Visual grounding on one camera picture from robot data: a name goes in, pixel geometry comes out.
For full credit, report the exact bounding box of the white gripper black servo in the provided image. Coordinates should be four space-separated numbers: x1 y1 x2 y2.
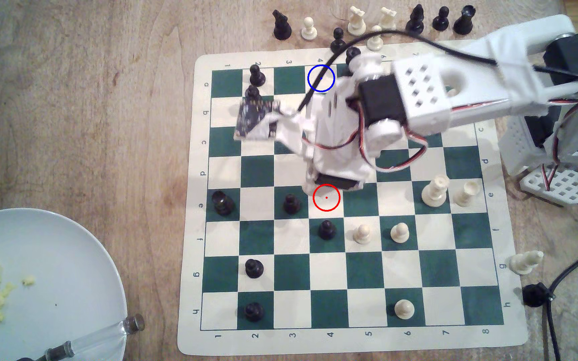
301 88 377 197

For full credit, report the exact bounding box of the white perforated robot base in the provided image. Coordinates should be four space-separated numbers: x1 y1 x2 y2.
519 164 578 207

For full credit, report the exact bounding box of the black chess pawn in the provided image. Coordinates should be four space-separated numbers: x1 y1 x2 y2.
282 193 303 216
432 6 451 32
248 64 267 87
244 258 265 280
244 301 265 323
330 27 347 52
317 219 338 241

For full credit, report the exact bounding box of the white chess pawn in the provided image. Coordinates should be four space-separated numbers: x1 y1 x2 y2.
390 222 410 245
301 16 318 41
367 25 384 52
394 298 415 321
353 224 373 246

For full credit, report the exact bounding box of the black chess rook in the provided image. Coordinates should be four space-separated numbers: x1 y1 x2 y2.
453 5 477 36
211 190 236 218

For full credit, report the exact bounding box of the green white chess board mat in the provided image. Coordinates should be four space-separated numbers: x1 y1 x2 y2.
177 42 529 358

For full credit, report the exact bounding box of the white chess rook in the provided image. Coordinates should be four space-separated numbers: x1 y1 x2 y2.
453 180 482 208

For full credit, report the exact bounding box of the white chess knight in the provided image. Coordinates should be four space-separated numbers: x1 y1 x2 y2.
379 6 398 32
348 5 368 36

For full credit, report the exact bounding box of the black chess knight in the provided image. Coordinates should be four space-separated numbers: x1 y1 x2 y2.
405 4 425 36

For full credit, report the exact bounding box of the white chess bishop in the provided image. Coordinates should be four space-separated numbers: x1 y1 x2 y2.
508 250 545 276

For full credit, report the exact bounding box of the pale blue plate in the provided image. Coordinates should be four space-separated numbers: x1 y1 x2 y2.
0 208 128 361

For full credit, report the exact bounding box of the gripper camera board with mount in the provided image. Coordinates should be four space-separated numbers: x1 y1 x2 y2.
233 96 315 157

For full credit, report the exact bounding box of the black camera cable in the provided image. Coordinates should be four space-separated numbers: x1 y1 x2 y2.
296 30 578 113

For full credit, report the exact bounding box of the black power cable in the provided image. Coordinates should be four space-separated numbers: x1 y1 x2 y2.
543 238 578 361

